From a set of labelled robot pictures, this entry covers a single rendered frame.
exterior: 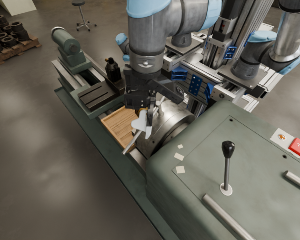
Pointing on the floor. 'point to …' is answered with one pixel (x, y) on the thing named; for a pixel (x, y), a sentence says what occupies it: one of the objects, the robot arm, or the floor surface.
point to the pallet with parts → (8, 39)
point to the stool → (81, 14)
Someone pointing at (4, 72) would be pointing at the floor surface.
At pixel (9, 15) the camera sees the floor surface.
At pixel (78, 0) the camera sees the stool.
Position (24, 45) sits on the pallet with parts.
